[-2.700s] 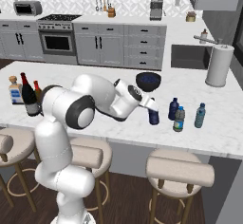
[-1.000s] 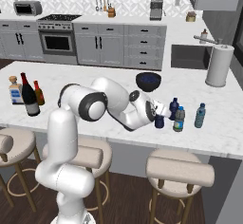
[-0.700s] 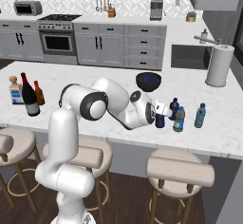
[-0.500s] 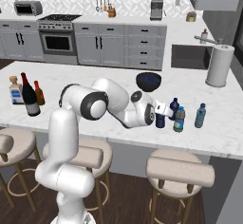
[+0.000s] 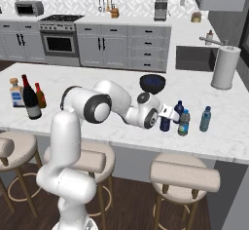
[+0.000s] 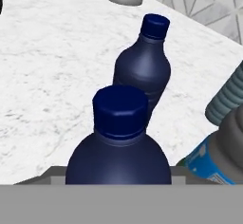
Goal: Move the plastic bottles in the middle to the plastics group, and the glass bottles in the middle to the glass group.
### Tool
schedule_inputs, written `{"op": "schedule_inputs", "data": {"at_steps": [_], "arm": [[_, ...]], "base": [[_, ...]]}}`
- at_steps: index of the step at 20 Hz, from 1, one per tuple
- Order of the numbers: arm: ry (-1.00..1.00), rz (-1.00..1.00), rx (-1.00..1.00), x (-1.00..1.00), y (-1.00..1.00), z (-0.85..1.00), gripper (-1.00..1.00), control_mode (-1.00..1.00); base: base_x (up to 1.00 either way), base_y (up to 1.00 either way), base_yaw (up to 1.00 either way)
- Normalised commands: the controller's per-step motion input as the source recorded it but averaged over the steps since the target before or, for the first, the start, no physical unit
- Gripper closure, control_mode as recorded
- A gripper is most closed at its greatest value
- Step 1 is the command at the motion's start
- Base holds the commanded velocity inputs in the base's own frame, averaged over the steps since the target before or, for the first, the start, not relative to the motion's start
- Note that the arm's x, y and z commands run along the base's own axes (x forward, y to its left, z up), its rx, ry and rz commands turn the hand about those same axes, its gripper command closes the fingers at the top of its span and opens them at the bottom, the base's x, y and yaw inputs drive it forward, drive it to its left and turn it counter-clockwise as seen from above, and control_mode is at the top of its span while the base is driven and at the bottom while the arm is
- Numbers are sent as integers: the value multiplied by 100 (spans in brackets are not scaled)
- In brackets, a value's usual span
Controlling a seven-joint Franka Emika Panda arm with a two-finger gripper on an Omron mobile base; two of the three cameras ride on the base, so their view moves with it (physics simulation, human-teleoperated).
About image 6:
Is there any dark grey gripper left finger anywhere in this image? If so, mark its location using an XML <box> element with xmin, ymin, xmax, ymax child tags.
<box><xmin>13</xmin><ymin>166</ymin><xmax>68</xmax><ymax>186</ymax></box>

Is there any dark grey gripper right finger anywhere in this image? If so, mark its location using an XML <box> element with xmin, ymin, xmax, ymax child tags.
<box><xmin>170</xmin><ymin>165</ymin><xmax>220</xmax><ymax>186</ymax></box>

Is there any grey bottle with blue label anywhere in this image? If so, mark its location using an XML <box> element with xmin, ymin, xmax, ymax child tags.
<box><xmin>176</xmin><ymin>60</ymin><xmax>243</xmax><ymax>186</ymax></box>

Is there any dark blue plastic bottle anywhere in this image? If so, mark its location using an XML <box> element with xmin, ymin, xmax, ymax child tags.
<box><xmin>65</xmin><ymin>84</ymin><xmax>173</xmax><ymax>186</ymax></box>
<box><xmin>112</xmin><ymin>12</ymin><xmax>172</xmax><ymax>129</ymax></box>

